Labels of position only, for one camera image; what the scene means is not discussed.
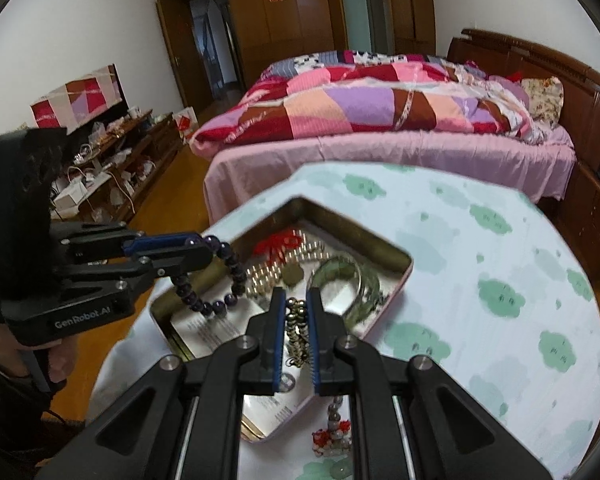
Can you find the white tablecloth with green clouds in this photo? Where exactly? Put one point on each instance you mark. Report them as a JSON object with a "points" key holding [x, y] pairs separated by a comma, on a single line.
{"points": [[480, 310]]}

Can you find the patchwork quilt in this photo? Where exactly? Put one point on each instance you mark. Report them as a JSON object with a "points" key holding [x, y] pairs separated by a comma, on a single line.
{"points": [[360, 105]]}

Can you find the bronze coin pendant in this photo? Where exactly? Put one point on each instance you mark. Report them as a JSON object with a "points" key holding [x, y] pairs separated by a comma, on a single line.
{"points": [[292, 276]]}

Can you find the wooden cabinet with clutter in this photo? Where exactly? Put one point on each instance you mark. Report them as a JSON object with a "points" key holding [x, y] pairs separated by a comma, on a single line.
{"points": [[140, 150]]}

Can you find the pink metal tin box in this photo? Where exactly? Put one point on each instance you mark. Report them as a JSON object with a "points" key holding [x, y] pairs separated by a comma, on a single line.
{"points": [[390, 305]]}

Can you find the television under patchwork cloth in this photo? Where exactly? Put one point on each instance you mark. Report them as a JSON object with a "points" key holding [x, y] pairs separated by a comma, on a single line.
{"points": [[75, 100]]}

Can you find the green jade bangle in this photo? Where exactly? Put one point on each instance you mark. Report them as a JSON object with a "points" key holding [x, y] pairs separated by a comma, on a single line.
{"points": [[330, 265]]}

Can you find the floral pillow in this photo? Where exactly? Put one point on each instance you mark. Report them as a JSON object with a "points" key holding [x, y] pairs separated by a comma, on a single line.
{"points": [[545, 97]]}

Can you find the bed with pink sheet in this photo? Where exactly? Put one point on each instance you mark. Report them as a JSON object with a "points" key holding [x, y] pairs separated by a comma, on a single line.
{"points": [[380, 165]]}

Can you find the bed with patchwork quilt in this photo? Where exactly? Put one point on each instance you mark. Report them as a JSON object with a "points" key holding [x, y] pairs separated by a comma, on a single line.
{"points": [[570, 75]]}

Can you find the person's left forearm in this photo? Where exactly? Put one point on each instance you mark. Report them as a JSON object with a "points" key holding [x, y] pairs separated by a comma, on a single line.
{"points": [[10, 435]]}

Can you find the red tassel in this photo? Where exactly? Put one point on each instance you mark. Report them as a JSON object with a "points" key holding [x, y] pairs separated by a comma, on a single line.
{"points": [[272, 247]]}

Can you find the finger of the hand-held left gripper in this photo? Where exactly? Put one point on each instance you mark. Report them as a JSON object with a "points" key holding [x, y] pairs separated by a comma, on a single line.
{"points": [[180, 262], [160, 242]]}

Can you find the wooden wardrobe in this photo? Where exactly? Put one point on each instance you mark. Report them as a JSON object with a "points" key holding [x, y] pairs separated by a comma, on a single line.
{"points": [[300, 25]]}

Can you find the silver pocket watch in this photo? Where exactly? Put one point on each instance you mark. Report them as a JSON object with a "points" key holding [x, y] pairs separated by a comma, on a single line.
{"points": [[286, 383]]}

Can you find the red knot charm strand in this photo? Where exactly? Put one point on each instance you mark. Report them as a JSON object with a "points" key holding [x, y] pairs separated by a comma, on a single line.
{"points": [[330, 440]]}

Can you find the red and white bag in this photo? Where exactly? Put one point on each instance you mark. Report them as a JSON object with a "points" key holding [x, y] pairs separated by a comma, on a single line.
{"points": [[185, 124]]}

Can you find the person's left hand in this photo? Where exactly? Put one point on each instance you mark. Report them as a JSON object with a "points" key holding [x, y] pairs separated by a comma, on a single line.
{"points": [[62, 360]]}

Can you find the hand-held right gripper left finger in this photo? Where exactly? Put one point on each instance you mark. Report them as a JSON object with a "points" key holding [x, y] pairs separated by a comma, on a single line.
{"points": [[279, 340]]}

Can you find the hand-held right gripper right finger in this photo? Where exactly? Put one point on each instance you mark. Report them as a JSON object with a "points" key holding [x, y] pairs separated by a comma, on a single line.
{"points": [[314, 340]]}

